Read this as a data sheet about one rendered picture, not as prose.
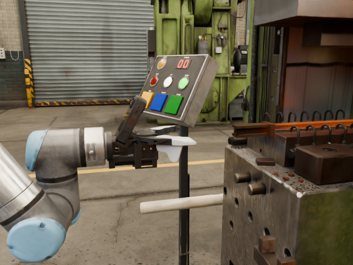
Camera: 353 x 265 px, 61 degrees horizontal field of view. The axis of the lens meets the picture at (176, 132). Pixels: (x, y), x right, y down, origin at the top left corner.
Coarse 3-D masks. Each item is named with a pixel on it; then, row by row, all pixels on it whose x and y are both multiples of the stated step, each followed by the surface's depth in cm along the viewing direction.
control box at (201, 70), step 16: (176, 64) 127; (192, 64) 120; (208, 64) 116; (160, 80) 131; (176, 80) 123; (192, 80) 116; (208, 80) 118; (192, 96) 114; (144, 112) 131; (160, 112) 123; (192, 112) 116
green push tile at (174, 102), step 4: (172, 96) 120; (176, 96) 118; (180, 96) 117; (172, 100) 119; (176, 100) 117; (180, 100) 116; (168, 104) 120; (172, 104) 118; (176, 104) 116; (180, 104) 115; (168, 108) 119; (172, 108) 117; (176, 108) 115; (164, 112) 120; (168, 112) 118; (172, 112) 116; (176, 112) 115
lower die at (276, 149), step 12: (276, 132) 78; (288, 132) 78; (300, 132) 78; (312, 132) 78; (324, 132) 78; (336, 132) 78; (348, 132) 78; (252, 144) 91; (264, 144) 84; (276, 144) 78; (288, 144) 74; (300, 144) 75; (324, 144) 77; (276, 156) 78
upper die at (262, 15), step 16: (256, 0) 84; (272, 0) 76; (288, 0) 70; (304, 0) 67; (320, 0) 68; (336, 0) 69; (352, 0) 70; (256, 16) 84; (272, 16) 77; (288, 16) 70; (304, 16) 68; (320, 16) 69; (336, 16) 70; (352, 16) 71
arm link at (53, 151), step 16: (80, 128) 69; (32, 144) 63; (48, 144) 64; (64, 144) 65; (80, 144) 65; (32, 160) 63; (48, 160) 64; (64, 160) 65; (80, 160) 66; (48, 176) 65; (64, 176) 66
